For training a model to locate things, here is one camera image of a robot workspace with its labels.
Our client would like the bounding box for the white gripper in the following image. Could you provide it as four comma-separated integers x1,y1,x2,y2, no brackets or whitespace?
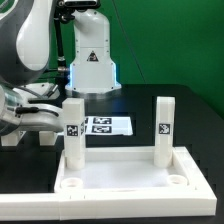
14,83,63,132

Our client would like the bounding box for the white desk top tray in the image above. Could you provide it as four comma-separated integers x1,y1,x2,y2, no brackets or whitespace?
54,147,190,193

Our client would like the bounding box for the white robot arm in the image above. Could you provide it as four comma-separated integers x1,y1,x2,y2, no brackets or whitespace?
0,0,121,136

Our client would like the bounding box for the fiducial marker sheet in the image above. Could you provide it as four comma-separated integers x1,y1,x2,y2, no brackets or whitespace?
57,116,134,137

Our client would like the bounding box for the white L-shaped corner guide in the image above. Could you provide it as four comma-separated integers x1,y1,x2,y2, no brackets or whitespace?
0,147,217,221

